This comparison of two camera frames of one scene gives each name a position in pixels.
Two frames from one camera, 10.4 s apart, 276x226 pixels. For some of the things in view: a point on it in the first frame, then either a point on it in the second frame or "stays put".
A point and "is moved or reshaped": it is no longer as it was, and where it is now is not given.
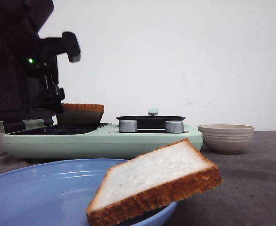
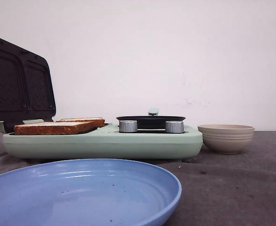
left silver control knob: [127, 126] stays put
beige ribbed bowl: [227, 138] stays put
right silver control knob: [174, 126] stays put
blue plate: [54, 194] stays put
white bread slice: [146, 182] to [53, 128]
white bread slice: [80, 114] is moved or reshaped
